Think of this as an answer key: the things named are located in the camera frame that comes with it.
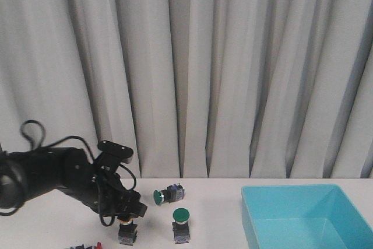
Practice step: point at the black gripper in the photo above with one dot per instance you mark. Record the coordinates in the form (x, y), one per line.
(107, 197)

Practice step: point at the yellow mushroom push button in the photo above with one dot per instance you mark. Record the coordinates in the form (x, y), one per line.
(127, 232)

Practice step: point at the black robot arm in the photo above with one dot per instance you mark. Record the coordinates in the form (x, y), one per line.
(27, 175)

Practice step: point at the light blue plastic box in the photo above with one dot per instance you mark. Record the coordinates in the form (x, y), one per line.
(302, 216)

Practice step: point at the lying green push button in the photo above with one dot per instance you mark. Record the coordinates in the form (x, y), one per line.
(172, 193)

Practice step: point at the red push button lying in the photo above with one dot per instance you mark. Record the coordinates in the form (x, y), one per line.
(82, 246)

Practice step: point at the upright green push button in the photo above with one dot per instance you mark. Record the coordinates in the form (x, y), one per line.
(181, 232)

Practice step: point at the white pleated curtain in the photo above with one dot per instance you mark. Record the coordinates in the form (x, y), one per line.
(197, 88)

